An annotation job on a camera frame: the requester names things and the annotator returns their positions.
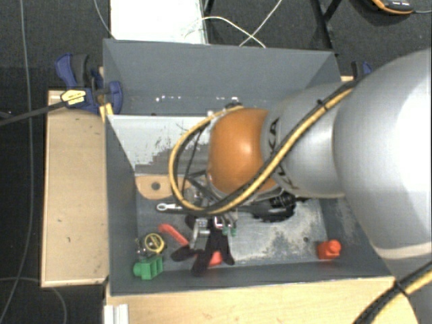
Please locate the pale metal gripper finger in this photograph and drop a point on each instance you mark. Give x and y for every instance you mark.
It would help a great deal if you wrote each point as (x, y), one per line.
(218, 222)
(200, 238)

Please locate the black cloth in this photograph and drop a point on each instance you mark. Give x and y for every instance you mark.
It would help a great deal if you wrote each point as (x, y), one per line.
(202, 262)

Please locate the black and yellow tape measure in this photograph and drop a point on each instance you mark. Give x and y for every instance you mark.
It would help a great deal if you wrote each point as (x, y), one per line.
(153, 243)

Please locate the tan flat wooden block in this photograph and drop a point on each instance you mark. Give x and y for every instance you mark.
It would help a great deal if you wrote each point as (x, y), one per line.
(148, 186)

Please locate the green toy block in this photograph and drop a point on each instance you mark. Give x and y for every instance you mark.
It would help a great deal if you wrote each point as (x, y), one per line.
(148, 268)

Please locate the red toy block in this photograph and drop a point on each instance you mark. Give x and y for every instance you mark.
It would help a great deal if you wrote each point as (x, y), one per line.
(328, 250)

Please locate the grey metal bin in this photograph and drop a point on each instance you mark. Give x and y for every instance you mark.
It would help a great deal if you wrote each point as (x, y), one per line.
(209, 76)

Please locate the pale wood flat board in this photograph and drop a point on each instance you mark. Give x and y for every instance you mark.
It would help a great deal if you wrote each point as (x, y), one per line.
(76, 187)

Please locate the black cylinder on white bracket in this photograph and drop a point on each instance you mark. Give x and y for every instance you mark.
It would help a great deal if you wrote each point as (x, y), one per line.
(283, 201)

